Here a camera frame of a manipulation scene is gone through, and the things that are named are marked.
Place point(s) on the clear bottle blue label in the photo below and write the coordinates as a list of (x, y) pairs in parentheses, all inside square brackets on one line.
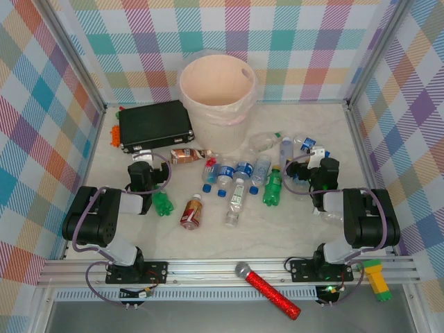
[(301, 186)]

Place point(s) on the pale blue bottle white cap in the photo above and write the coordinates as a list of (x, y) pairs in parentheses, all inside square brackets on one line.
[(286, 152)]

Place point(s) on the brown chocolate milk bottle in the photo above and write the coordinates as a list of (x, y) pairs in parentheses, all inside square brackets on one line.
[(184, 156)]

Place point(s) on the green bottle yellow cap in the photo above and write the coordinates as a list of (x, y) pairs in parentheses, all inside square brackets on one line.
[(273, 189)]

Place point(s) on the green soda bottle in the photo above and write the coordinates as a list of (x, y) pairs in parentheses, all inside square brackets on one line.
[(163, 204)]

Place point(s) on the Pepsi label clear bottle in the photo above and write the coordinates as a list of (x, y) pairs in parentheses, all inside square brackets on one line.
[(307, 143)]

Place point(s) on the clear bottle blue cap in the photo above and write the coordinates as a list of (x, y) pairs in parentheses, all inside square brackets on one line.
[(243, 168), (261, 170)]

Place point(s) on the clear crushed plastic bottle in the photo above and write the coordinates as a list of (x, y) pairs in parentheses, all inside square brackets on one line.
[(331, 218)]

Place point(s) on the clear bottle green cap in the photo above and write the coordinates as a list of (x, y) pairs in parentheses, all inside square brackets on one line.
[(263, 140)]

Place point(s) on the brown red label bottle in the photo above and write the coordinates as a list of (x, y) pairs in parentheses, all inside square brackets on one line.
[(191, 213)]

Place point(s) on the clear bottle green white label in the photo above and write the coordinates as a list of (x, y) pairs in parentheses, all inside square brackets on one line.
[(236, 199)]

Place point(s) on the blue label bottle blue cap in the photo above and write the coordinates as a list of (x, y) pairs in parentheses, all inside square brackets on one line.
[(226, 173)]

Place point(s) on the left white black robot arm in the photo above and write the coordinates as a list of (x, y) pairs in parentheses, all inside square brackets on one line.
[(93, 215)]

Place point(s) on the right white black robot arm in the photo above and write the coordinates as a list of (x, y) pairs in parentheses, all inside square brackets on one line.
[(367, 215)]

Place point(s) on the beige plastic bin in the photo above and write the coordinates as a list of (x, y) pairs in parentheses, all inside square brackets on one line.
[(215, 135)]

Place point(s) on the clear plastic bin liner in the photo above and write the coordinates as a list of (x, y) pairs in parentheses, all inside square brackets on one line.
[(237, 119)]

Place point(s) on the orange toy piece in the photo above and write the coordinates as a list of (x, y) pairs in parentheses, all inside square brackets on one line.
[(116, 136)]

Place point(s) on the black hard case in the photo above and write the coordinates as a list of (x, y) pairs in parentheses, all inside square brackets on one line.
[(152, 125)]

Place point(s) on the small green toy piece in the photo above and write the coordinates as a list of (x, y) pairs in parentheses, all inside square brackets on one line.
[(120, 113)]

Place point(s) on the small power connector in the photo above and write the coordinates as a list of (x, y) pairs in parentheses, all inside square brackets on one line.
[(144, 294), (329, 289)]

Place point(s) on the yellow green toy block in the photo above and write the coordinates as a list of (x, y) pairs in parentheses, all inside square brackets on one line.
[(378, 281)]

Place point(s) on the red glitter microphone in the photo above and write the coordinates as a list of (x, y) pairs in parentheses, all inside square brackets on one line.
[(270, 293)]

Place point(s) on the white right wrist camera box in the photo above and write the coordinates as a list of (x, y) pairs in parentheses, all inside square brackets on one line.
[(318, 154)]

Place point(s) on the aluminium back rail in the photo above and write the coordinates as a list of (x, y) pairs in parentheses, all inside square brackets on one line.
[(295, 102)]

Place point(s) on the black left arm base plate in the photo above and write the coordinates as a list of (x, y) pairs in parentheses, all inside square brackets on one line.
[(156, 272)]

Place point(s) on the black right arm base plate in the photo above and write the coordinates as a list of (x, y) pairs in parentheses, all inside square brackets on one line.
[(300, 270)]

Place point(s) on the aluminium front rail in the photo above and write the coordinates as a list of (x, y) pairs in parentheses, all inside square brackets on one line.
[(208, 274)]

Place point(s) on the aluminium frame post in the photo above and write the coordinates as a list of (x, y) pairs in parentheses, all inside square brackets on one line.
[(378, 52), (73, 52)]

